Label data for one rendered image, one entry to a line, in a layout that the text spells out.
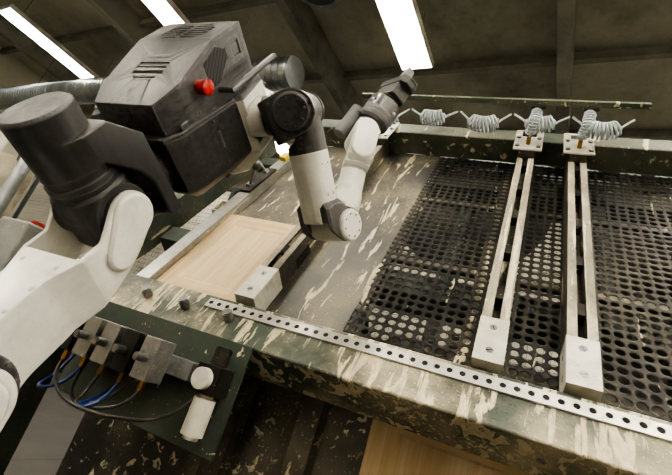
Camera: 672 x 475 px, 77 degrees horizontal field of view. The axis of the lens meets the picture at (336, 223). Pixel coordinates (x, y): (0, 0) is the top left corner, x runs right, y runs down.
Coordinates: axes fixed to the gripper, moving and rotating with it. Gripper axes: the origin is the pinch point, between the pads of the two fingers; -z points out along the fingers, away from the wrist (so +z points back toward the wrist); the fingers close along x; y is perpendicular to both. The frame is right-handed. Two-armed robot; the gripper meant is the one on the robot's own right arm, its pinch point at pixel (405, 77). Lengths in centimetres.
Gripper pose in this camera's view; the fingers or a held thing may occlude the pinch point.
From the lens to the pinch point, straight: 127.5
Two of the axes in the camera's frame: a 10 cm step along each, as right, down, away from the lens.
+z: -5.5, 7.8, -2.9
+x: -5.2, -0.5, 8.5
